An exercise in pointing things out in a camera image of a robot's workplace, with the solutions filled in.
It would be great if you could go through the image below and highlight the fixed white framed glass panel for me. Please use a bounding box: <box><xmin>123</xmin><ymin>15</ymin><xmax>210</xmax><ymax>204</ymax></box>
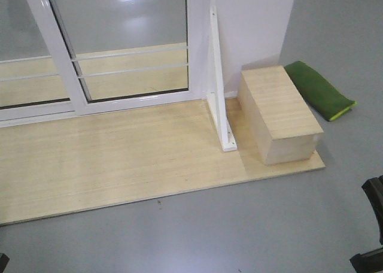
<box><xmin>1</xmin><ymin>0</ymin><xmax>78</xmax><ymax>123</ymax></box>

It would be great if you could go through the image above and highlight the light wooden floor platform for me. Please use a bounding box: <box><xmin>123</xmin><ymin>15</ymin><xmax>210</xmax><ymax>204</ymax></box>
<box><xmin>1</xmin><ymin>98</ymin><xmax>324</xmax><ymax>225</ymax></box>

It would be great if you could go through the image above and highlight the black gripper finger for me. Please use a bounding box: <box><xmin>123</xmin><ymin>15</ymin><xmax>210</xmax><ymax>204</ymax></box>
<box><xmin>361</xmin><ymin>176</ymin><xmax>382</xmax><ymax>244</ymax></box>
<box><xmin>349</xmin><ymin>248</ymin><xmax>382</xmax><ymax>273</ymax></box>

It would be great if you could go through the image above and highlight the white triangular support bracket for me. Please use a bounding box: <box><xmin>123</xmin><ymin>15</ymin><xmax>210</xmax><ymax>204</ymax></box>
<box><xmin>206</xmin><ymin>5</ymin><xmax>237</xmax><ymax>152</ymax></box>

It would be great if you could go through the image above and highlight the black left corner part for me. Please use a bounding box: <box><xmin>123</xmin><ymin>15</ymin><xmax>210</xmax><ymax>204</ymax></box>
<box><xmin>0</xmin><ymin>253</ymin><xmax>10</xmax><ymax>273</ymax></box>

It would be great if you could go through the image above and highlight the white wall panel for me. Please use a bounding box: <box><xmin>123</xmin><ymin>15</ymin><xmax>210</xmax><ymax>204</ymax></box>
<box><xmin>214</xmin><ymin>0</ymin><xmax>294</xmax><ymax>97</ymax></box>

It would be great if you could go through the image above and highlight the light wooden box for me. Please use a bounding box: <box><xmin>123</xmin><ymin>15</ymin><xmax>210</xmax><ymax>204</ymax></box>
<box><xmin>238</xmin><ymin>66</ymin><xmax>323</xmax><ymax>165</ymax></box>

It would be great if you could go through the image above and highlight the white framed sliding glass door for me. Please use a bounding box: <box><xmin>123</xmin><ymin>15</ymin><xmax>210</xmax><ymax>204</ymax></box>
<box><xmin>27</xmin><ymin>0</ymin><xmax>209</xmax><ymax>116</ymax></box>

